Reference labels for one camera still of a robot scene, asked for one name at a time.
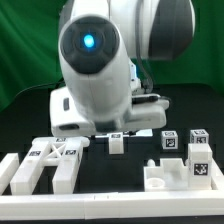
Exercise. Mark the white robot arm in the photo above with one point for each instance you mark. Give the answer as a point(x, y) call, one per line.
point(97, 41)

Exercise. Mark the white tagged cube right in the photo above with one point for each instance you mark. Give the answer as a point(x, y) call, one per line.
point(199, 136)

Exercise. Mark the white tagged cube left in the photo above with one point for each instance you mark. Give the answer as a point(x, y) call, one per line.
point(169, 139)

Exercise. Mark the white tagged cube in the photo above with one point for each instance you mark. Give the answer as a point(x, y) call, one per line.
point(199, 136)
point(169, 139)

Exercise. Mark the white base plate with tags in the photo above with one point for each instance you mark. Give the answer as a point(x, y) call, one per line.
point(138, 133)

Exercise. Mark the white chair seat part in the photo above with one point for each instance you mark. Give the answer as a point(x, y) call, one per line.
point(172, 175)

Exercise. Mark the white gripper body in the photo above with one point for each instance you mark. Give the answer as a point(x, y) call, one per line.
point(147, 112)

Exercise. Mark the white U-shaped obstacle fence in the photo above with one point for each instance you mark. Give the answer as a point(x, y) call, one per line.
point(108, 205)

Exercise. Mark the white chair back frame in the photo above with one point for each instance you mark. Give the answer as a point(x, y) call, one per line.
point(65, 154)

